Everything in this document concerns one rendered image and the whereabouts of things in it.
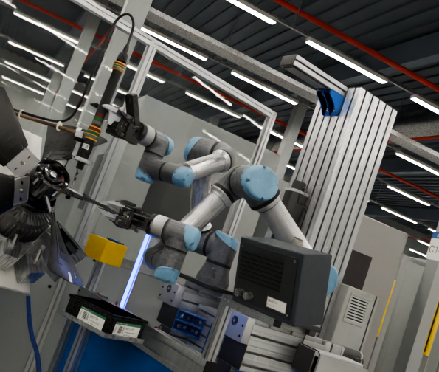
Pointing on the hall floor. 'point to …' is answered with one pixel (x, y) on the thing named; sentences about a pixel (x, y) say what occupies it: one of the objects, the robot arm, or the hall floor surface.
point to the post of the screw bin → (77, 350)
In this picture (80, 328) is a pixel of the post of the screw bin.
